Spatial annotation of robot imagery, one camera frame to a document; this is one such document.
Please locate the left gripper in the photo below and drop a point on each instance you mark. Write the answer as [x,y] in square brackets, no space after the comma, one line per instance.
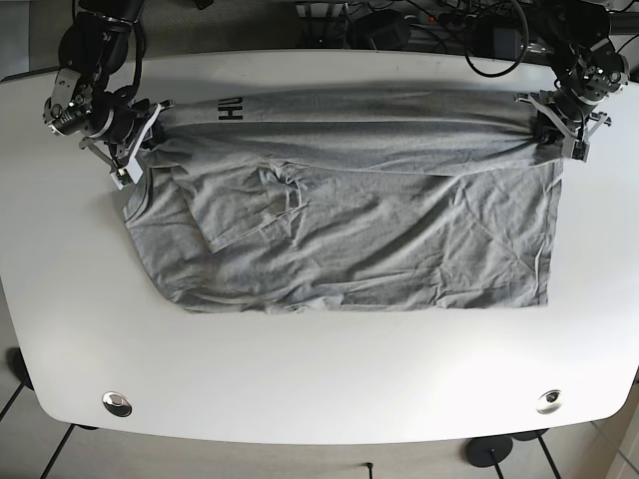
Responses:
[559,116]

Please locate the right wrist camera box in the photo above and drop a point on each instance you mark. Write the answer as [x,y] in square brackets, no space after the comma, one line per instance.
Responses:
[124,177]

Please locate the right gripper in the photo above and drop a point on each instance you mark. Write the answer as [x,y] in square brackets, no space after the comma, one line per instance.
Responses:
[127,130]

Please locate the table grommet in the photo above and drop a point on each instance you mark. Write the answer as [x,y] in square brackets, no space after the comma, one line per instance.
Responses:
[549,402]
[117,404]

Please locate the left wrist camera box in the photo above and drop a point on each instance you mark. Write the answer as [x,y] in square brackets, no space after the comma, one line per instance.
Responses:
[575,149]

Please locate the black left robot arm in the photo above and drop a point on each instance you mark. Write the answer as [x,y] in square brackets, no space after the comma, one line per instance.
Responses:
[575,36]

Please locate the black round stand base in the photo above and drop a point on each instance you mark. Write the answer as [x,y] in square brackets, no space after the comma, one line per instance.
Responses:
[488,451]

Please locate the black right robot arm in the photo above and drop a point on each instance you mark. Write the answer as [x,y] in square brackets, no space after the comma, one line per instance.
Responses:
[100,70]

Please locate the left table grommet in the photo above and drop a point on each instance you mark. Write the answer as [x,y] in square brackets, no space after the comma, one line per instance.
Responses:
[117,404]

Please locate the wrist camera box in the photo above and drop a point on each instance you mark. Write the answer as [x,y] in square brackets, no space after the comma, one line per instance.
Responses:
[575,149]
[124,177]

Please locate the right table grommet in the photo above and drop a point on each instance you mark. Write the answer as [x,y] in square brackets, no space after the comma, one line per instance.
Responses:
[549,402]

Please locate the grey T-shirt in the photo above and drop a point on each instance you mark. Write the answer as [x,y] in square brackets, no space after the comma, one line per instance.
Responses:
[356,200]

